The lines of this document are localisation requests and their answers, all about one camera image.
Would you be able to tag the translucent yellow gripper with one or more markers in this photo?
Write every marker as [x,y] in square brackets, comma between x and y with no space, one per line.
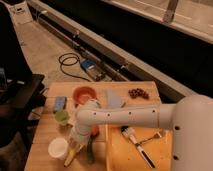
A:
[75,146]

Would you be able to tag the yellow banana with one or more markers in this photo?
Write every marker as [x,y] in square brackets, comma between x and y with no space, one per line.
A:
[71,156]

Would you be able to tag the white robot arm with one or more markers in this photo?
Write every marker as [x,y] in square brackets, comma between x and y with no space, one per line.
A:
[190,119]

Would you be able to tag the red bowl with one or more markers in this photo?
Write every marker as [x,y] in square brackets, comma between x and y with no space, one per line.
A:
[82,94]

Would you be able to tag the white cup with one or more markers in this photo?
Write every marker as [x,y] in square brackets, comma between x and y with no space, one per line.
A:
[58,148]

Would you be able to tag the green cup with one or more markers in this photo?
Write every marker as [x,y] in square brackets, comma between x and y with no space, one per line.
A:
[62,117]

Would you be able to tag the blue sponge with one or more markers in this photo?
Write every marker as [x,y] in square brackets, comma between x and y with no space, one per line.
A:
[59,104]

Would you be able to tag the black white brush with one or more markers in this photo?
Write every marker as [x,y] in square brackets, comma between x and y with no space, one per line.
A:
[129,133]

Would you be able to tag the blue cloth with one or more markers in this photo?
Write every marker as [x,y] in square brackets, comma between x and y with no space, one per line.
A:
[113,100]

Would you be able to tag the blue power box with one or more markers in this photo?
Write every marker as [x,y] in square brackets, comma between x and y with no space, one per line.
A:
[92,70]

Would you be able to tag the dark grapes bunch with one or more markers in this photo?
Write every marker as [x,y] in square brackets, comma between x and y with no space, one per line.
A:
[138,92]

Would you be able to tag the metal fork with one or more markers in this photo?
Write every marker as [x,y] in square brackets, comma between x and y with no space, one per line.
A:
[157,135]

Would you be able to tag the white paper sign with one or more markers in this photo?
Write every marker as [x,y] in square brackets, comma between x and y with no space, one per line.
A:
[20,13]

